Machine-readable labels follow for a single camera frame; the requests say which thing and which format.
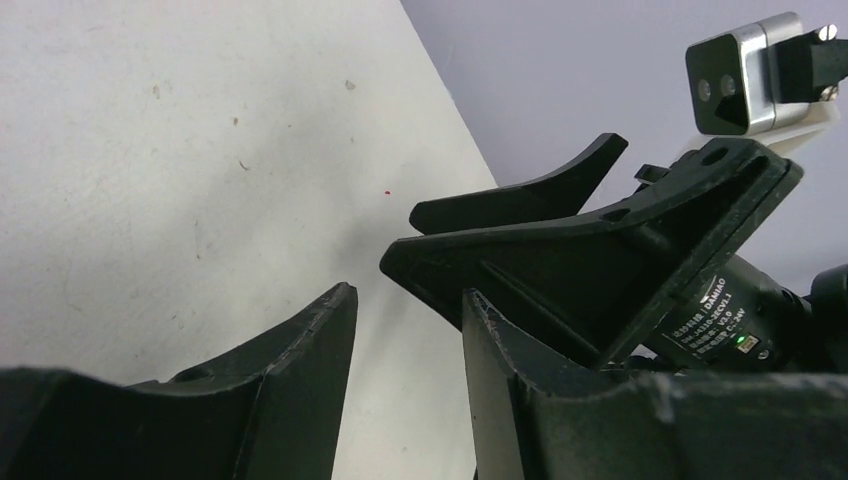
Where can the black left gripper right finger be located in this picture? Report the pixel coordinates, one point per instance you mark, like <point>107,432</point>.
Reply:
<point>538,415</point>

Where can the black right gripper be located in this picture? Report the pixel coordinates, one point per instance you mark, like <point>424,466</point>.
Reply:
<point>658,268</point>

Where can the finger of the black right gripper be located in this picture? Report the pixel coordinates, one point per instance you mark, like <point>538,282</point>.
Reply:
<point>561,193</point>

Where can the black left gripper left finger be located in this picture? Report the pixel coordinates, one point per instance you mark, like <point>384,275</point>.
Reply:
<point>267,409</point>

